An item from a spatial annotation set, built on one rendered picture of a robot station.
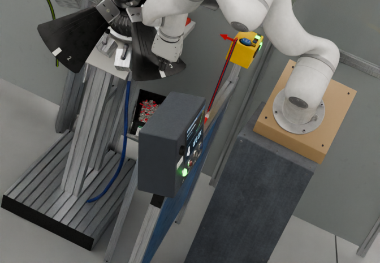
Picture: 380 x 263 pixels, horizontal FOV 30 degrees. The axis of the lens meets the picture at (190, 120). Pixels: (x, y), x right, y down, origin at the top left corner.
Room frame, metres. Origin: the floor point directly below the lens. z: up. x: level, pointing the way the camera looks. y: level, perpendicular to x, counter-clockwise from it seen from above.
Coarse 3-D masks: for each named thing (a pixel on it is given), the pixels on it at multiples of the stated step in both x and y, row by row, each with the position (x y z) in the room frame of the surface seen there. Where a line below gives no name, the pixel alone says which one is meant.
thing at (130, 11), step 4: (128, 8) 2.34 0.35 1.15; (132, 8) 2.36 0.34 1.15; (136, 8) 2.37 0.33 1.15; (140, 8) 2.39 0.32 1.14; (128, 12) 2.32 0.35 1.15; (132, 12) 2.34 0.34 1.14; (136, 12) 2.36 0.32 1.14; (132, 16) 2.32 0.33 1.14; (136, 16) 2.34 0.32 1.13; (132, 20) 2.31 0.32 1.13; (136, 20) 2.32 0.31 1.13; (140, 20) 2.34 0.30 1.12
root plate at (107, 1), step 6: (102, 0) 2.34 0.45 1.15; (108, 0) 2.35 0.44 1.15; (96, 6) 2.32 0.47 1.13; (102, 6) 2.34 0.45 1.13; (108, 6) 2.35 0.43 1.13; (114, 6) 2.37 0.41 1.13; (102, 12) 2.33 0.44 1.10; (108, 12) 2.35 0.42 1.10; (114, 12) 2.36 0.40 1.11; (108, 18) 2.35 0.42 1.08; (114, 18) 2.36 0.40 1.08
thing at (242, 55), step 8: (240, 32) 2.66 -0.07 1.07; (248, 32) 2.68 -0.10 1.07; (240, 40) 2.58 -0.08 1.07; (240, 48) 2.55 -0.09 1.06; (248, 48) 2.55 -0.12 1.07; (256, 48) 2.58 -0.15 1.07; (232, 56) 2.56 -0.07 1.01; (240, 56) 2.55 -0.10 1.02; (248, 56) 2.55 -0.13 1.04; (240, 64) 2.55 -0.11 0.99; (248, 64) 2.55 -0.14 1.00
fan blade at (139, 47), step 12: (132, 24) 2.29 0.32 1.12; (132, 36) 2.25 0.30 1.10; (144, 36) 2.28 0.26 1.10; (132, 48) 2.22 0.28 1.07; (144, 48) 2.24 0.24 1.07; (132, 60) 2.19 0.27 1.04; (144, 60) 2.21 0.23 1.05; (156, 60) 2.24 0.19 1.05; (180, 60) 2.31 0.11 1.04; (132, 72) 2.16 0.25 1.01; (144, 72) 2.18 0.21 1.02; (156, 72) 2.20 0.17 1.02; (168, 72) 2.23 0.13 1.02
